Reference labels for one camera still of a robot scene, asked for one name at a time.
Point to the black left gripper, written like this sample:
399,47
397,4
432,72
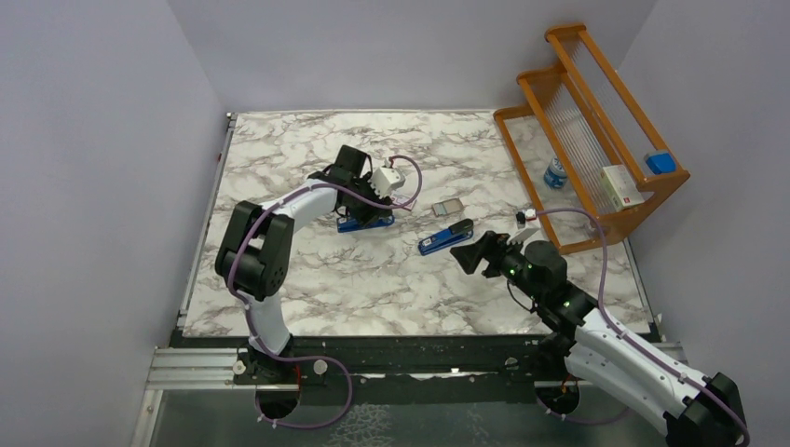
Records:
368,214

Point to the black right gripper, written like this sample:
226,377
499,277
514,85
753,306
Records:
491,246

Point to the blue black stapler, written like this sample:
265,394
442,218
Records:
455,233

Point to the red white staple box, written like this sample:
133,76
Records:
403,201

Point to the staple box tray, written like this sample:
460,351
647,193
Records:
447,207

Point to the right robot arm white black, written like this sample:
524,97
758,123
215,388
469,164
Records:
688,407

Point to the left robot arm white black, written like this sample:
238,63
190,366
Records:
254,255

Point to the blue lidded small jar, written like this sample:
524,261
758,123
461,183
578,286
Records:
555,176

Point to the orange wooden tiered rack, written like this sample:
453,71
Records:
591,120

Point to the white red carton box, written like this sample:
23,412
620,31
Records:
620,188

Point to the blue block on rack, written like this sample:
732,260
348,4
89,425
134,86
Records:
660,162

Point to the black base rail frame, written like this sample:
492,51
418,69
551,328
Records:
373,369

